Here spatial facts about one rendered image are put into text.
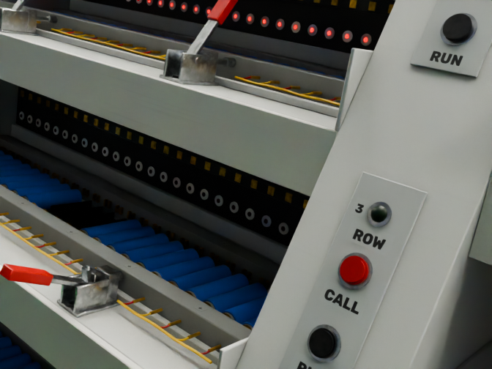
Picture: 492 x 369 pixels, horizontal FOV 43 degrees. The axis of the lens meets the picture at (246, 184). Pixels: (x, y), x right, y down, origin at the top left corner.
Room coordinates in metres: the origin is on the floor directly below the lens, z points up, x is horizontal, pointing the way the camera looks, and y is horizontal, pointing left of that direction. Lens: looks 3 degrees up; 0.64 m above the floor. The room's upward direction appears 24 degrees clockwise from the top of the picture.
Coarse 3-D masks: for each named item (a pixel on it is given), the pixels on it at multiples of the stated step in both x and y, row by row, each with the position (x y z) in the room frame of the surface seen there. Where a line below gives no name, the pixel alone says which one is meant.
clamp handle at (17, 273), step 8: (8, 264) 0.43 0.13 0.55; (0, 272) 0.43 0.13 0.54; (8, 272) 0.42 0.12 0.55; (16, 272) 0.42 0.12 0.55; (24, 272) 0.43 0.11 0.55; (32, 272) 0.43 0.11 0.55; (40, 272) 0.44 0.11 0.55; (48, 272) 0.45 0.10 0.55; (88, 272) 0.47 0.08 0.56; (16, 280) 0.42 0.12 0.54; (24, 280) 0.43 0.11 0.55; (32, 280) 0.43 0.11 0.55; (40, 280) 0.44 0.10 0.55; (48, 280) 0.44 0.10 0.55; (56, 280) 0.45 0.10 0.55; (64, 280) 0.46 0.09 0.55; (72, 280) 0.46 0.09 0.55; (80, 280) 0.47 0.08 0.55; (88, 280) 0.48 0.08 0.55
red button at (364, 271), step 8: (352, 256) 0.34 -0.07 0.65; (344, 264) 0.34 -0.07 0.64; (352, 264) 0.34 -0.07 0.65; (360, 264) 0.34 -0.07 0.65; (344, 272) 0.34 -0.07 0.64; (352, 272) 0.34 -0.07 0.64; (360, 272) 0.34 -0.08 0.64; (344, 280) 0.34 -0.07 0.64; (352, 280) 0.34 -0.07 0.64; (360, 280) 0.34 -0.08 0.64
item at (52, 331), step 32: (64, 160) 0.77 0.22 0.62; (96, 160) 0.74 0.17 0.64; (160, 192) 0.66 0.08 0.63; (224, 224) 0.61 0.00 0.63; (0, 256) 0.54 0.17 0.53; (32, 256) 0.55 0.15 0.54; (0, 288) 0.52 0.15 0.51; (32, 288) 0.50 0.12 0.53; (0, 320) 0.53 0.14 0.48; (32, 320) 0.49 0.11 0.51; (64, 320) 0.46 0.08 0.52; (96, 320) 0.47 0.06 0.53; (128, 320) 0.47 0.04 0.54; (64, 352) 0.47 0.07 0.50; (96, 352) 0.44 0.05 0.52; (128, 352) 0.43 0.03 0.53; (160, 352) 0.44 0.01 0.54; (192, 352) 0.45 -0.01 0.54; (224, 352) 0.36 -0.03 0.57
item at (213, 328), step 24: (0, 192) 0.63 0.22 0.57; (24, 216) 0.59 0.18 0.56; (48, 216) 0.59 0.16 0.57; (24, 240) 0.56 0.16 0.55; (48, 240) 0.57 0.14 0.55; (72, 240) 0.54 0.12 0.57; (96, 240) 0.55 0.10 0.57; (96, 264) 0.52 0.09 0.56; (120, 264) 0.51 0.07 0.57; (120, 288) 0.51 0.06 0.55; (144, 288) 0.49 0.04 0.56; (168, 288) 0.48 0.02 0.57; (168, 312) 0.47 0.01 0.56; (192, 312) 0.45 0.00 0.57; (216, 312) 0.46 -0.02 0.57; (168, 336) 0.45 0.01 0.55; (192, 336) 0.44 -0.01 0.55; (216, 336) 0.44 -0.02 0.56; (240, 336) 0.43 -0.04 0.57
